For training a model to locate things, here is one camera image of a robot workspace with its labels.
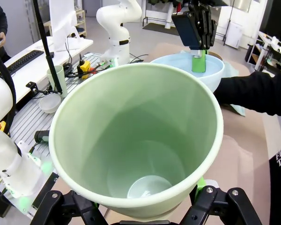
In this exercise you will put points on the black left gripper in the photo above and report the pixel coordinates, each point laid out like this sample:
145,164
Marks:
186,29

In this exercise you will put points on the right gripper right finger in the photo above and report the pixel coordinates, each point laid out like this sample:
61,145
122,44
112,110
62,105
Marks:
220,208

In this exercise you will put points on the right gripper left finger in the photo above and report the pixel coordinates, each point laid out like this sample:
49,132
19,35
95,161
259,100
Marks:
68,208

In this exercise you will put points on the beige cloth mat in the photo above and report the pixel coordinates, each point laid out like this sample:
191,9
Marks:
246,199

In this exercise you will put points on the pale blue bowl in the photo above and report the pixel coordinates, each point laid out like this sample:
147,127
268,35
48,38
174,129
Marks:
175,63

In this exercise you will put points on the pale green plastic cup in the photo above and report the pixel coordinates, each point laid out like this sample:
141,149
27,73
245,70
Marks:
135,131
53,77

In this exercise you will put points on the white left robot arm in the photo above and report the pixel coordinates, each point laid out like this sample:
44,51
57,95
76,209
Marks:
119,30

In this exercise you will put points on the person's right forearm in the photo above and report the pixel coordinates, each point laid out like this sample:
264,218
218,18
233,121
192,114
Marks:
253,93

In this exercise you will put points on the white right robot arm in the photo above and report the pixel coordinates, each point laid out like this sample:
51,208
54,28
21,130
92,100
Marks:
7,154

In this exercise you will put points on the dark floor mat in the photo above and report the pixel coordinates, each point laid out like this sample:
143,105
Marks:
159,29

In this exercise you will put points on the bystander's bare hand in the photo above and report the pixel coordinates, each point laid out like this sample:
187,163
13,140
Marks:
1,39

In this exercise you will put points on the white air purifier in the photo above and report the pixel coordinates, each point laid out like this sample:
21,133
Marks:
234,35

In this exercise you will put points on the thin black tripod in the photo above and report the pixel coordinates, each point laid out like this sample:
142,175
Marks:
229,23

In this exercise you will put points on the person in black coat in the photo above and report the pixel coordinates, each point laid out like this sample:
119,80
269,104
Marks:
279,187

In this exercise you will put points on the cluttered white side table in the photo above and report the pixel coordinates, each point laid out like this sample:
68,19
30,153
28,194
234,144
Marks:
271,50

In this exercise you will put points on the black screen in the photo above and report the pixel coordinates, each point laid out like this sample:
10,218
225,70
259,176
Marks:
278,21

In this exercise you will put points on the black handheld device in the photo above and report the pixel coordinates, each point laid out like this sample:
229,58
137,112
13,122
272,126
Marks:
41,136

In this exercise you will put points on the white bowl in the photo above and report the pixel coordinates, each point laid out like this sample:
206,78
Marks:
49,104

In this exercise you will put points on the yellow emergency stop box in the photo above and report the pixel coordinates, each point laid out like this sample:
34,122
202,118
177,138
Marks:
84,68

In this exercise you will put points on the wooden shelf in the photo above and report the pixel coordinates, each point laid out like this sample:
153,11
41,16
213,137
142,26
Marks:
80,22

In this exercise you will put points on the white desk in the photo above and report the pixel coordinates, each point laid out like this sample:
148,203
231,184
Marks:
32,68

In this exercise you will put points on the black keyboard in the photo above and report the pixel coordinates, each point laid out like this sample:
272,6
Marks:
21,62

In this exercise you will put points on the grey slotted aluminium base plate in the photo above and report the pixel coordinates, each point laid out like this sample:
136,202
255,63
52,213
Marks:
30,117

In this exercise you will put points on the black camera stand pole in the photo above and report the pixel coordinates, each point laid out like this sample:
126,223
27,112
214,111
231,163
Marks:
45,44

